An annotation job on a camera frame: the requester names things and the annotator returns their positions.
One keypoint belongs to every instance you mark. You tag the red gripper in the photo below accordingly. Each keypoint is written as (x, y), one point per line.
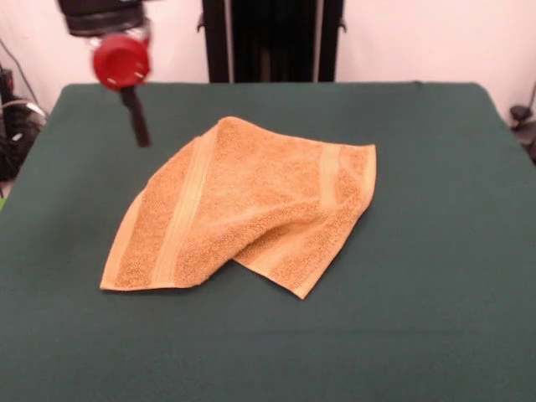
(119, 63)

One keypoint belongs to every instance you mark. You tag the black power strip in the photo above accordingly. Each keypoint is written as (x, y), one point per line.
(7, 79)

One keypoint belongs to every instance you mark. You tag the tan terry towel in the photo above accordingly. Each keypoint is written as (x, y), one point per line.
(251, 201)

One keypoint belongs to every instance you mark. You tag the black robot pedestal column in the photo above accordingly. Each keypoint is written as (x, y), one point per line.
(272, 42)

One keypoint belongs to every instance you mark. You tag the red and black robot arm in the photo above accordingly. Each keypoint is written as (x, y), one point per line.
(104, 17)

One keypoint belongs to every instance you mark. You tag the dark green table cloth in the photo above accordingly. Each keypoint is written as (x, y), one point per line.
(377, 293)

